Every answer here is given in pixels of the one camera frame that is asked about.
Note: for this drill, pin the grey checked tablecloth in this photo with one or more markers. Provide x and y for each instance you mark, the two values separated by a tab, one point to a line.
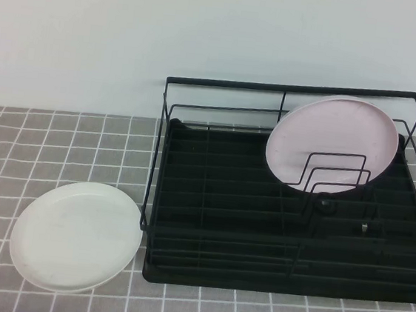
61	137

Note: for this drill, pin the small metal clip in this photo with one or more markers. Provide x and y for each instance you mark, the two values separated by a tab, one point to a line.
363	227

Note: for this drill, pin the black ribbed drip tray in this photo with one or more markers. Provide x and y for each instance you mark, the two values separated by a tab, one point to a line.
234	188

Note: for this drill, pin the pink round plate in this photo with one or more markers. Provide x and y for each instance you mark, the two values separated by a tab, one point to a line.
325	138

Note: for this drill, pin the white round plate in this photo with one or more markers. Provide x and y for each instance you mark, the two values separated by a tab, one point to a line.
73	235

